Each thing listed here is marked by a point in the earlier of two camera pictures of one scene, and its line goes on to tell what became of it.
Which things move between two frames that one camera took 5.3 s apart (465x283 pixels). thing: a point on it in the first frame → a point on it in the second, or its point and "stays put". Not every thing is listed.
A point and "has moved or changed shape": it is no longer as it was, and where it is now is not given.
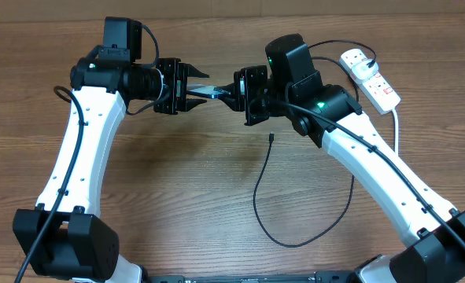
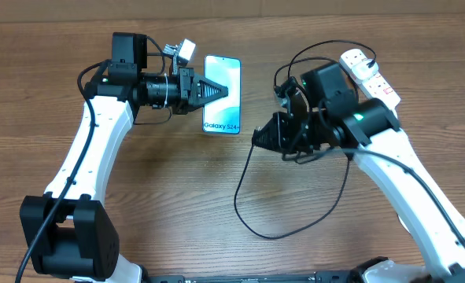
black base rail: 341,277 stays put
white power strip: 375,89 stays put
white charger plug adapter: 361,71 stays put
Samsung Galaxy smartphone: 206,90 has moved or changed shape
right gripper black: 241,101 → 282,143
